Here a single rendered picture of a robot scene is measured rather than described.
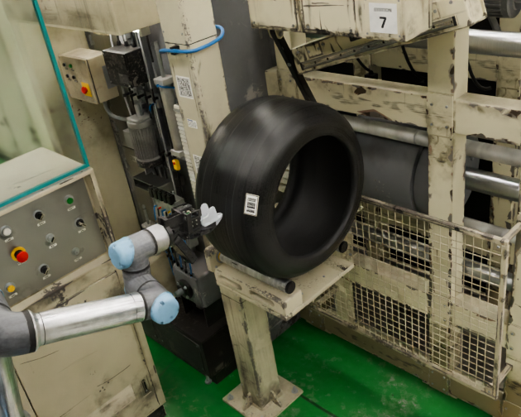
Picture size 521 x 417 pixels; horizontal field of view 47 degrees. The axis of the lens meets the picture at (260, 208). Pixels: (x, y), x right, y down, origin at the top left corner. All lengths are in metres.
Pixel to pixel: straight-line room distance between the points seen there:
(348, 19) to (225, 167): 0.55
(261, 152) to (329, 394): 1.46
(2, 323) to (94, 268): 0.96
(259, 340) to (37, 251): 0.97
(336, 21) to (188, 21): 0.46
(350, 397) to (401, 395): 0.23
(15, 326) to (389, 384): 1.89
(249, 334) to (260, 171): 0.99
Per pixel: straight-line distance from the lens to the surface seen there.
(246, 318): 2.47
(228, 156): 1.77
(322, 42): 2.09
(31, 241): 2.24
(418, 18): 1.76
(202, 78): 2.00
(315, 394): 2.87
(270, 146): 1.72
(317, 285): 2.14
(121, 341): 2.55
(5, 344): 1.43
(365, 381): 2.90
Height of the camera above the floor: 2.11
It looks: 29 degrees down
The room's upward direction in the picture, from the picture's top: 10 degrees counter-clockwise
